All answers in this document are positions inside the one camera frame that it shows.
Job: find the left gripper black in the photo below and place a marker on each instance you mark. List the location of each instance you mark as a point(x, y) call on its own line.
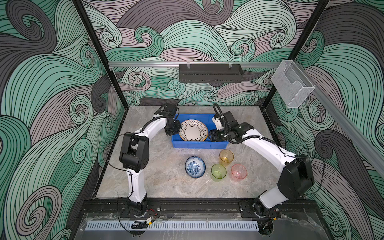
point(177, 130)

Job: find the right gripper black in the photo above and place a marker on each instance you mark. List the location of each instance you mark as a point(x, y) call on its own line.
point(214, 136)

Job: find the blue plastic bin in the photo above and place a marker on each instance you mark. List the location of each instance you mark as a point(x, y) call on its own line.
point(206, 119)

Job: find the yellow rim dotted plate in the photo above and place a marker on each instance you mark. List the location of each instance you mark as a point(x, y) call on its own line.
point(193, 131)

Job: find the blue white floral bowl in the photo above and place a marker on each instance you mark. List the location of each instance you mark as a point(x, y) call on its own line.
point(195, 167)

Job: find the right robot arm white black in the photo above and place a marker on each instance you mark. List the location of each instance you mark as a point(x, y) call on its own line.
point(296, 173)

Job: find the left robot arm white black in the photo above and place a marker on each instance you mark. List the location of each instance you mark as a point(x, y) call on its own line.
point(135, 149)

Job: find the yellow transparent cup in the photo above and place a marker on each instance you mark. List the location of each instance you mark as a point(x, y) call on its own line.
point(226, 157)

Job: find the pink transparent cup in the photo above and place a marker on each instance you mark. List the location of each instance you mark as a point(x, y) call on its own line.
point(238, 172)

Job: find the green transparent cup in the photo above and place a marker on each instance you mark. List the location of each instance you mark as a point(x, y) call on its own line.
point(218, 172)

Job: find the black wall tray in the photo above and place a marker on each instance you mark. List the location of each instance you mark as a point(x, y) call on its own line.
point(210, 73)

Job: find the aluminium back wall rail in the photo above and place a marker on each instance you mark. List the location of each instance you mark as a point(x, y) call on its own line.
point(166, 64)

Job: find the aluminium wall rail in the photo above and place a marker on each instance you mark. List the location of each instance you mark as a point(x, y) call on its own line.
point(166, 64)
point(351, 108)

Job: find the clear acrylic wall holder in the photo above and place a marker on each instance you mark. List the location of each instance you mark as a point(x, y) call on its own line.
point(292, 83)

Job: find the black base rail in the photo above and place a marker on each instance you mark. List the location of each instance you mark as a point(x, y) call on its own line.
point(165, 207)

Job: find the white slotted cable duct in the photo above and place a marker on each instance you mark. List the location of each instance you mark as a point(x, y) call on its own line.
point(175, 226)

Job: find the aluminium right wall rail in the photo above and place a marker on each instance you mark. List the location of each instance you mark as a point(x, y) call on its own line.
point(351, 108)

